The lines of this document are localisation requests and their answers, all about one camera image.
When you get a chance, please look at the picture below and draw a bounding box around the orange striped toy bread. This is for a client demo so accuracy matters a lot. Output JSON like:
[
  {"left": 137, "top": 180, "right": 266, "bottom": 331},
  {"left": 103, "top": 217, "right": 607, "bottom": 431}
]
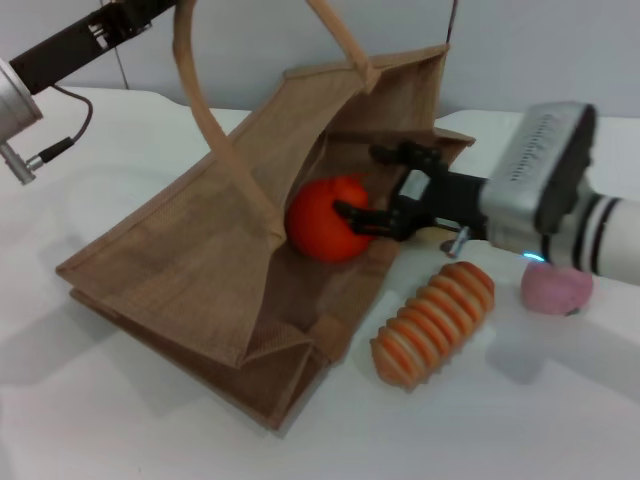
[{"left": 369, "top": 260, "right": 497, "bottom": 394}]

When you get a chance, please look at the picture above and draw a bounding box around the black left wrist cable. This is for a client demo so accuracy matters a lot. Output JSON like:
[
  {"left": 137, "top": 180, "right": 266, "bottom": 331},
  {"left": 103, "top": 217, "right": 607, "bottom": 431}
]
[{"left": 0, "top": 82, "right": 96, "bottom": 187}]

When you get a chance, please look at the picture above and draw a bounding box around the silver black wrist camera box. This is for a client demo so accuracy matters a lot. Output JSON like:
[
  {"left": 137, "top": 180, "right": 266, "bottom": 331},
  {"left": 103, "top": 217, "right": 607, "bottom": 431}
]
[{"left": 478, "top": 102, "right": 599, "bottom": 251}]

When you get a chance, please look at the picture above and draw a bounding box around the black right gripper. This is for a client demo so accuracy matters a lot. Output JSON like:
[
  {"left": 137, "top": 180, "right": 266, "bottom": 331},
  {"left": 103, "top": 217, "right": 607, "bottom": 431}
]
[{"left": 331, "top": 140, "right": 490, "bottom": 242}]

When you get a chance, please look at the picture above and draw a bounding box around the brown jute handbag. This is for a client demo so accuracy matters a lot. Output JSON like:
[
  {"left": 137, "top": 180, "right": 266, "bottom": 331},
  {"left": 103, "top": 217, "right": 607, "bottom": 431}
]
[{"left": 54, "top": 0, "right": 476, "bottom": 432}]

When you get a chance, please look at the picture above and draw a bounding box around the pink toy peach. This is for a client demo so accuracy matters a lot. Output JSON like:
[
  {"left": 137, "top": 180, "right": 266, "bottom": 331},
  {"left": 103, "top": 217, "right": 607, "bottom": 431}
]
[{"left": 519, "top": 263, "right": 595, "bottom": 318}]

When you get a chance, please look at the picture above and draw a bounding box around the orange toy fruit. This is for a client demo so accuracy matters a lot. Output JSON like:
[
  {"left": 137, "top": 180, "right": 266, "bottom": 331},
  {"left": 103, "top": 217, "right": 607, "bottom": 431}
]
[{"left": 285, "top": 173, "right": 374, "bottom": 265}]

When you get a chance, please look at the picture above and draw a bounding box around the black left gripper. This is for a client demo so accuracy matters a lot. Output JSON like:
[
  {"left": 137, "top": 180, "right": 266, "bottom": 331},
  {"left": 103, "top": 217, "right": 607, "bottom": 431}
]
[{"left": 8, "top": 0, "right": 177, "bottom": 95}]

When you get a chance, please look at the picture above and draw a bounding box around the silver right wrist plug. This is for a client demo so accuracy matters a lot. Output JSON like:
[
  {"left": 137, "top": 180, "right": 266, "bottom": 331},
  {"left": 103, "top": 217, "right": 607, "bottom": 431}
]
[{"left": 438, "top": 225, "right": 472, "bottom": 259}]

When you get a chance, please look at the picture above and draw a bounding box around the dark vertical background pole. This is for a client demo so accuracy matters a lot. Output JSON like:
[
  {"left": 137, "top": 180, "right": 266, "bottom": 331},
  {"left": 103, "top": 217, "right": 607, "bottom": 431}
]
[{"left": 443, "top": 0, "right": 460, "bottom": 50}]

